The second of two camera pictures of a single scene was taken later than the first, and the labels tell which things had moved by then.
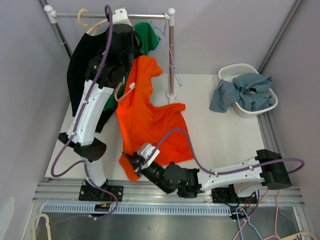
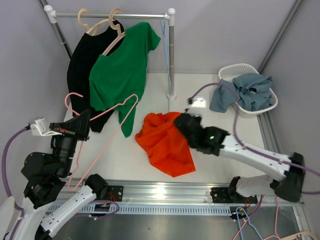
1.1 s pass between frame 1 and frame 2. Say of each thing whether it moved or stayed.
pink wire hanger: moved
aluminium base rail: stayed
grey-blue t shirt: stayed
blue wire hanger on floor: stayed
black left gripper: moved
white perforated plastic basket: stayed
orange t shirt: moved
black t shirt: stayed
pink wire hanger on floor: stayed
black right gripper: moved
